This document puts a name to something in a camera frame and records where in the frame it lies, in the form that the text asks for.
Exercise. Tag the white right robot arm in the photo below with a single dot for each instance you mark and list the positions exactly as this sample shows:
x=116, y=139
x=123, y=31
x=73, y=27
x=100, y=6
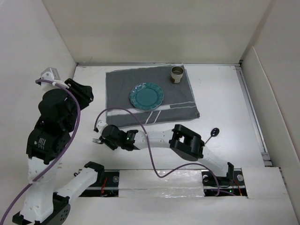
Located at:
x=186, y=143

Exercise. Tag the grey striped cloth placemat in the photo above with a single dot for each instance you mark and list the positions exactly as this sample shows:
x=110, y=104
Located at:
x=178, y=104

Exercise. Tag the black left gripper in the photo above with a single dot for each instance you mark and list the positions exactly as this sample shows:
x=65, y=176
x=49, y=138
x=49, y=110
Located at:
x=85, y=92

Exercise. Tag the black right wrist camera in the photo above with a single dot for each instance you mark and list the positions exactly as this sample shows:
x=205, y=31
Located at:
x=111, y=133

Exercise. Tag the dark metal spoon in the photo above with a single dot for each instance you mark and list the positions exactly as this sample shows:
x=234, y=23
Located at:
x=214, y=132

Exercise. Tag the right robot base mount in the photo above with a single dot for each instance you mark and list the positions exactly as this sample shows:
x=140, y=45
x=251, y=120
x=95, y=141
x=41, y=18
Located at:
x=228, y=187

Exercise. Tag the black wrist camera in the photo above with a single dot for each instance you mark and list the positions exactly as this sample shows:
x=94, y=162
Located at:
x=111, y=133
x=50, y=74

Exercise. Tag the silver metal fork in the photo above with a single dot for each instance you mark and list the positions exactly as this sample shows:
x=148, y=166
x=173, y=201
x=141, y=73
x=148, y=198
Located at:
x=97, y=141

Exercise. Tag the teal ceramic plate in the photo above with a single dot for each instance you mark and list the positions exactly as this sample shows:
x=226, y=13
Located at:
x=146, y=96

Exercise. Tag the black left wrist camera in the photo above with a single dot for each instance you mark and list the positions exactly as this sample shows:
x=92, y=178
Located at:
x=50, y=74

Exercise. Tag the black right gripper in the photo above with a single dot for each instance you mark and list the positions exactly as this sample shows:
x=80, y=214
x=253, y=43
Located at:
x=103, y=139

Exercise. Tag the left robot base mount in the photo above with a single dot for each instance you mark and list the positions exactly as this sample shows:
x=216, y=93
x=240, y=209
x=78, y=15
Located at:
x=109, y=187

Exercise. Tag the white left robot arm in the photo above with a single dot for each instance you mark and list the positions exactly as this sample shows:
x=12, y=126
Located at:
x=60, y=111

